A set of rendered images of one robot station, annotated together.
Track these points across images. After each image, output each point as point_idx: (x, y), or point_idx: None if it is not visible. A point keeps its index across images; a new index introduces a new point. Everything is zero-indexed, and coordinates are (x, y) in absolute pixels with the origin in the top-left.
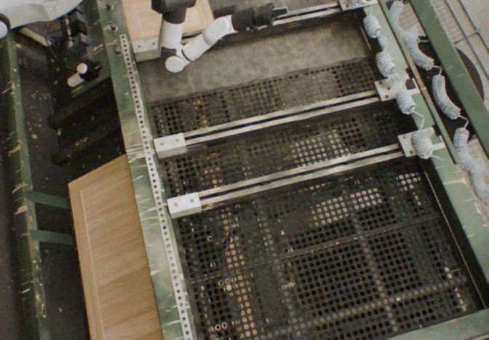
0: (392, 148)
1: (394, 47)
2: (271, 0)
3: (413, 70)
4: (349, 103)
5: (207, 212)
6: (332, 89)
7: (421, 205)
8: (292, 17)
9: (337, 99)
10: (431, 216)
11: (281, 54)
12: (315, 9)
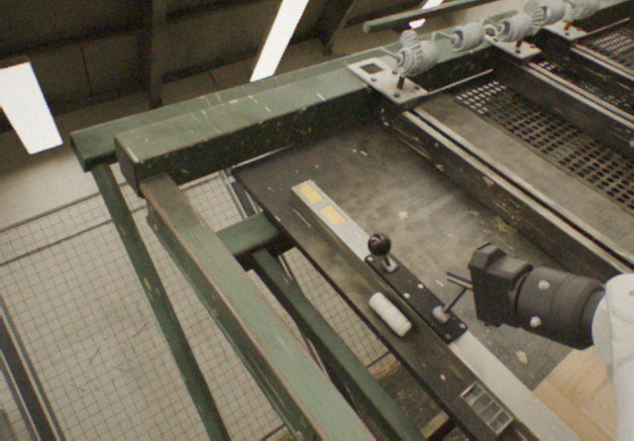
0: (579, 51)
1: (444, 46)
2: (441, 230)
3: None
4: (564, 86)
5: None
6: (539, 122)
7: (590, 49)
8: (488, 163)
9: (575, 95)
10: (592, 43)
11: (544, 187)
12: (441, 136)
